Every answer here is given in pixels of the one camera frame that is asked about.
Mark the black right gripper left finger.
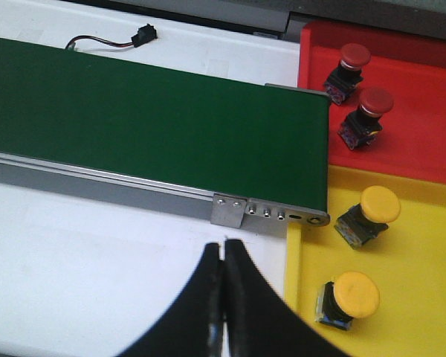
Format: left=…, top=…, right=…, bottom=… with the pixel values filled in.
left=120, top=242, right=223, bottom=356

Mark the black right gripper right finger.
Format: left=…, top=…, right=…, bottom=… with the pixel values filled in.
left=224, top=239, right=345, bottom=356

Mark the yellow mushroom push button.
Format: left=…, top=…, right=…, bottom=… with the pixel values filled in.
left=334, top=185, right=401, bottom=249

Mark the red mushroom push button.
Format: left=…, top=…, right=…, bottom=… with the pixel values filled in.
left=337, top=87, right=394, bottom=150

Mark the yellow plastic tray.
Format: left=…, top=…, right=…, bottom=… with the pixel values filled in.
left=284, top=166, right=446, bottom=356

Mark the green conveyor belt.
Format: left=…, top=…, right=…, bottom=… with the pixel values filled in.
left=0, top=39, right=329, bottom=211

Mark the red plastic tray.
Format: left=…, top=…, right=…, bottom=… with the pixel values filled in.
left=298, top=20, right=446, bottom=184

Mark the grey stone counter slab left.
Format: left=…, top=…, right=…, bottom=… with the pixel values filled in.
left=81, top=1, right=289, bottom=33

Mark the grey stone counter slab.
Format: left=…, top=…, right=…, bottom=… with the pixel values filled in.
left=81, top=1, right=289, bottom=33
left=284, top=0, right=446, bottom=44

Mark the grey stone counter slab right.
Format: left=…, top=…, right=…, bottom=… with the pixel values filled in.
left=284, top=0, right=446, bottom=44

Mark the aluminium conveyor frame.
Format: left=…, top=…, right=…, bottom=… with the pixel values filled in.
left=0, top=82, right=332, bottom=237

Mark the black sensor with cable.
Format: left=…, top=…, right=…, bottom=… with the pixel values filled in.
left=65, top=24, right=158, bottom=51

